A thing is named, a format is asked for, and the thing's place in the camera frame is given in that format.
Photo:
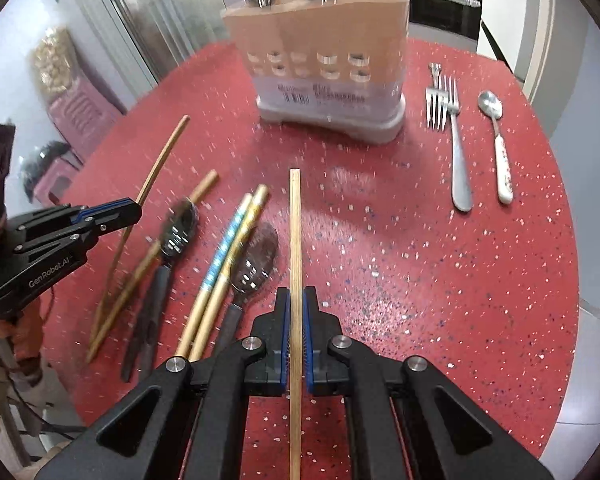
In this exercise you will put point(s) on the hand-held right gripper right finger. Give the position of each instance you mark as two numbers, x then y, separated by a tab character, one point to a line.
310	320

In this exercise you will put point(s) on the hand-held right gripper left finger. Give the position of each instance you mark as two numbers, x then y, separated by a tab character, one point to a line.
282	320

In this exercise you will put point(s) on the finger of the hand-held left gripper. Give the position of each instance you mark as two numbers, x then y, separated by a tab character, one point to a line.
115	222
105	206

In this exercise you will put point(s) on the thin brown chopstick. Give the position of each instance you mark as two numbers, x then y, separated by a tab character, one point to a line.
165	152

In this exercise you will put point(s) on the light bamboo chopstick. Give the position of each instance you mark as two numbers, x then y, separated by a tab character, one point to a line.
295	235

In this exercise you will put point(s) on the blue patterned chopstick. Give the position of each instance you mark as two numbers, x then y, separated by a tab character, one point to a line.
225	247

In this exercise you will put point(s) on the brown wooden chopstick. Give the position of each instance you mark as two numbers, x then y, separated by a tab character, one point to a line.
206	186

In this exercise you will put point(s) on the beige utensil holder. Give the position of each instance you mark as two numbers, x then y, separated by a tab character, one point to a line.
330	30

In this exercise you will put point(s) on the person's left forearm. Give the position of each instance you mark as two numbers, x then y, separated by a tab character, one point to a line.
15	330

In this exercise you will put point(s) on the stack of pink stools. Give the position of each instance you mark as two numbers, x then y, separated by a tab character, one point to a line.
80	115

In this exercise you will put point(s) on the golden chopstick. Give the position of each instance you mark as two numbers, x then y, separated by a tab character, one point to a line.
258	205

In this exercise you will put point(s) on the clear bag of snacks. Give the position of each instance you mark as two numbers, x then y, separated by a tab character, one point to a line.
55	60

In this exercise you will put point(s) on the sliding glass door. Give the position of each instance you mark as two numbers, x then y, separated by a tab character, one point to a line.
155	15

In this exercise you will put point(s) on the large metal fork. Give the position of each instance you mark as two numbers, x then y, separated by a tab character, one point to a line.
460	170

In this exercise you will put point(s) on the small metal fork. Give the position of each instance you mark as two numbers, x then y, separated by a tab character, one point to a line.
434	105

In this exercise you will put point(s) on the black built-in oven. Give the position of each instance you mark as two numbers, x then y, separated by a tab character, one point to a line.
440	15

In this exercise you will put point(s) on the white refrigerator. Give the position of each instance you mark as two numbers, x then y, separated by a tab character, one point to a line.
510	20

